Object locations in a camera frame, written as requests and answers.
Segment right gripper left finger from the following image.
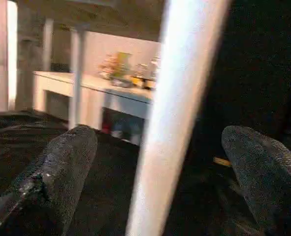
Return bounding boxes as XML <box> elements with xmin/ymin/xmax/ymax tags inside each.
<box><xmin>0</xmin><ymin>125</ymin><xmax>98</xmax><ymax>236</ymax></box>

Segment black mat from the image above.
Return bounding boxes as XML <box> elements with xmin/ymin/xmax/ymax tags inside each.
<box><xmin>0</xmin><ymin>110</ymin><xmax>291</xmax><ymax>236</ymax></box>

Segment small yellow label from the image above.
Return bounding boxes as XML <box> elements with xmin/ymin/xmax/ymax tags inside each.
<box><xmin>213</xmin><ymin>156</ymin><xmax>232</xmax><ymax>168</ymax></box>

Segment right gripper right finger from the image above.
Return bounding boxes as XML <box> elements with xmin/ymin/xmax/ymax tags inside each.
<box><xmin>221</xmin><ymin>125</ymin><xmax>291</xmax><ymax>236</ymax></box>

